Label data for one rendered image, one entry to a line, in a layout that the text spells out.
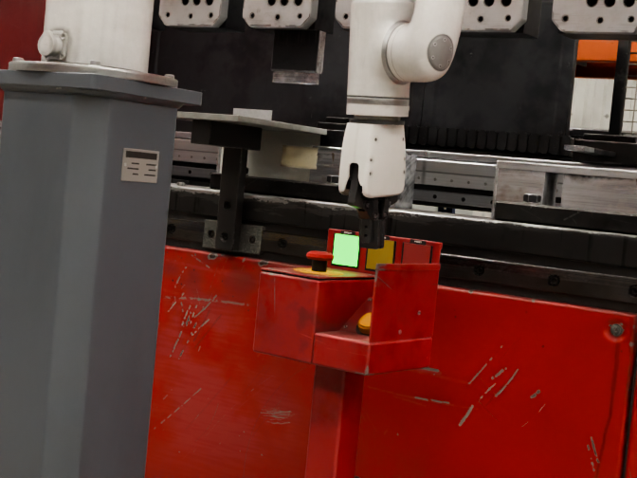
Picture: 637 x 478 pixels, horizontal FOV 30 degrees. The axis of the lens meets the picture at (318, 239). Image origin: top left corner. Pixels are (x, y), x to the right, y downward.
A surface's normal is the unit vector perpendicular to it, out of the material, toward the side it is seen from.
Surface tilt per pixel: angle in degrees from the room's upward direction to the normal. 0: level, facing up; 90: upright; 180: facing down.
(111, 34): 90
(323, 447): 90
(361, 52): 95
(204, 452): 90
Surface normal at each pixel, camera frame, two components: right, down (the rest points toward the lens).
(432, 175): -0.54, 0.00
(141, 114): 0.83, 0.11
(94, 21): 0.15, 0.07
